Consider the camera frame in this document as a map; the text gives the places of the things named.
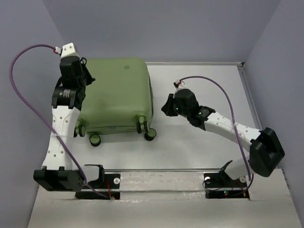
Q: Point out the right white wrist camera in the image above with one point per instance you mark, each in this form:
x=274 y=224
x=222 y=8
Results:
x=179 y=85

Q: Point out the white front cover board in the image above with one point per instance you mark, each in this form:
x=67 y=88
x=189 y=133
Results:
x=169 y=200

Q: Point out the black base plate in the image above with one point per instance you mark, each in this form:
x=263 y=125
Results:
x=215 y=188
x=109 y=188

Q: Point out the green hard-shell suitcase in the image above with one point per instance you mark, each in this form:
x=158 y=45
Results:
x=120 y=100

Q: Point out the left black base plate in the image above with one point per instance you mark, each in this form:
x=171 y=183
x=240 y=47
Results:
x=109 y=188

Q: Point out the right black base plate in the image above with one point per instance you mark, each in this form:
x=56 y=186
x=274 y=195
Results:
x=215 y=188

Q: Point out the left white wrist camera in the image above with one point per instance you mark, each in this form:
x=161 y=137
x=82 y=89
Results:
x=69 y=50

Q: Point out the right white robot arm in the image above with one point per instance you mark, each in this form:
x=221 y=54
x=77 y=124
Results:
x=264 y=148

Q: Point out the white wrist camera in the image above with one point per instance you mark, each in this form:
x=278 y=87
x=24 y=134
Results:
x=69 y=50
x=179 y=85

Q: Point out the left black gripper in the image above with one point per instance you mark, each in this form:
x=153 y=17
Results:
x=90 y=79

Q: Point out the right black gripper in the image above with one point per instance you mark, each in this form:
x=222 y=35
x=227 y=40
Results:
x=167 y=108

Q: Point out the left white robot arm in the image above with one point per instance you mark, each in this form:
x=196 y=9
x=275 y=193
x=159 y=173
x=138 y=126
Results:
x=57 y=173

